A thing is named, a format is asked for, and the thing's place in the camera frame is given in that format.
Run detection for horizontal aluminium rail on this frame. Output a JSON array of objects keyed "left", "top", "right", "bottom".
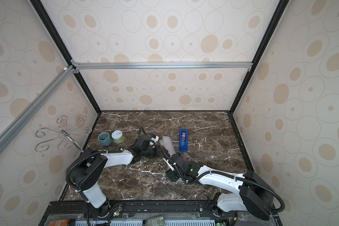
[{"left": 74, "top": 61, "right": 253, "bottom": 70}]

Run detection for metal wire glass rack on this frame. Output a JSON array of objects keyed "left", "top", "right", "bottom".
[{"left": 34, "top": 115, "right": 93, "bottom": 153}]

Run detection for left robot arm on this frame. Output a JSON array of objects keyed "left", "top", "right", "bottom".
[{"left": 66, "top": 135, "right": 159, "bottom": 210}]

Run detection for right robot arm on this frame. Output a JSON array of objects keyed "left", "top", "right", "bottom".
[{"left": 163, "top": 153, "right": 285, "bottom": 220}]

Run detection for green white tin can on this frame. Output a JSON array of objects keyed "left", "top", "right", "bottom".
[{"left": 111, "top": 130, "right": 125, "bottom": 144}]

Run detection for diagonal aluminium rail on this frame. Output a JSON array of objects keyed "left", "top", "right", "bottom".
[{"left": 0, "top": 66, "right": 74, "bottom": 154}]

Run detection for blue tape dispenser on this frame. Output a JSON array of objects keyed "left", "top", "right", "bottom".
[{"left": 179, "top": 130, "right": 188, "bottom": 152}]

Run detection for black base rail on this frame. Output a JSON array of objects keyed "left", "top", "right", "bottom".
[{"left": 39, "top": 200, "right": 281, "bottom": 226}]

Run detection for teal ceramic cup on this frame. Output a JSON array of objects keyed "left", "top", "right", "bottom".
[{"left": 98, "top": 132, "right": 112, "bottom": 147}]

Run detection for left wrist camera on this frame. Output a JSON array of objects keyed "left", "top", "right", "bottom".
[{"left": 150, "top": 135, "right": 159, "bottom": 145}]

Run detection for bubble wrap sheet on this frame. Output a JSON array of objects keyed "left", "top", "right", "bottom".
[{"left": 159, "top": 136, "right": 176, "bottom": 156}]

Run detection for circuit board with wires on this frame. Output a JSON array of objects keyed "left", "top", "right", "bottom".
[{"left": 109, "top": 203, "right": 123, "bottom": 218}]

